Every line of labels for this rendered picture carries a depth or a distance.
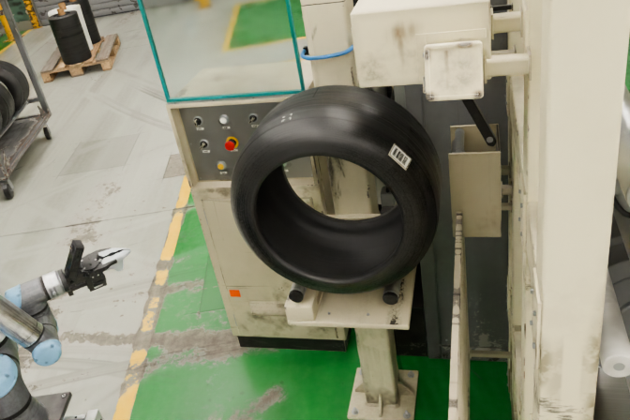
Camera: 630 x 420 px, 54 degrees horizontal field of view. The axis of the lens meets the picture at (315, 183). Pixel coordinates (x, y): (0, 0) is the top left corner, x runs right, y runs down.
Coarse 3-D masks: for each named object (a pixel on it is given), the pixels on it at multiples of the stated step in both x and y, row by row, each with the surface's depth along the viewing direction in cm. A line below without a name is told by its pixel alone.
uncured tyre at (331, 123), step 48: (336, 96) 164; (384, 96) 171; (288, 144) 156; (336, 144) 153; (384, 144) 153; (432, 144) 171; (240, 192) 167; (288, 192) 197; (432, 192) 159; (288, 240) 195; (336, 240) 200; (384, 240) 195; (432, 240) 168; (336, 288) 176
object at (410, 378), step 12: (360, 372) 271; (408, 372) 267; (408, 384) 262; (360, 396) 260; (408, 396) 257; (360, 408) 255; (372, 408) 254; (384, 408) 253; (396, 408) 252; (408, 408) 251
